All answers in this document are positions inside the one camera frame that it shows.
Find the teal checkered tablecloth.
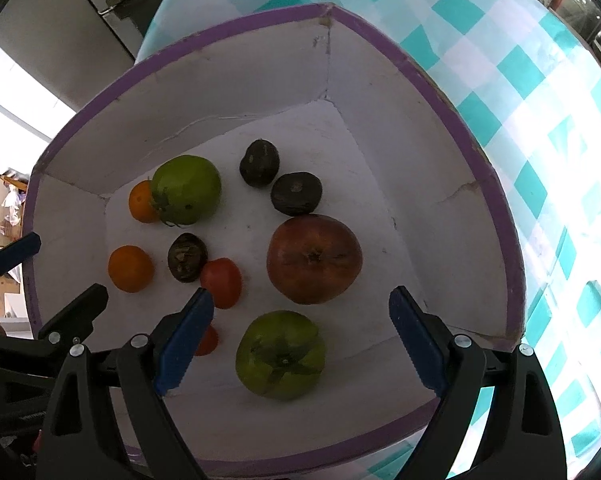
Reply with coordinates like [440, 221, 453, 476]
[133, 0, 601, 480]

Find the green tomato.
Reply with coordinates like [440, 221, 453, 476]
[235, 311, 327, 401]
[150, 155, 222, 226]

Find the purple cardboard box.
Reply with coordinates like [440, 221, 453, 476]
[23, 2, 527, 477]

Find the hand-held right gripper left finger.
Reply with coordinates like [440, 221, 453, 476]
[35, 287, 216, 480]

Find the grey refrigerator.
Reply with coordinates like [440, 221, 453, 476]
[0, 0, 191, 111]

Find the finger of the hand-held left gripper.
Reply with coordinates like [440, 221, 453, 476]
[38, 284, 110, 346]
[0, 232, 42, 281]

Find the orange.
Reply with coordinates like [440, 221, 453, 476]
[108, 245, 155, 293]
[128, 180, 161, 224]

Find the red apple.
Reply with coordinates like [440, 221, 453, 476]
[266, 214, 364, 306]

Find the red tomato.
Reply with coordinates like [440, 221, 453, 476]
[199, 258, 242, 310]
[194, 324, 220, 357]

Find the dark wrinkled fruit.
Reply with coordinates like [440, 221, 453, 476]
[168, 233, 208, 284]
[239, 140, 280, 188]
[271, 172, 323, 217]

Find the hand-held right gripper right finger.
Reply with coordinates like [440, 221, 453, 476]
[389, 286, 566, 480]

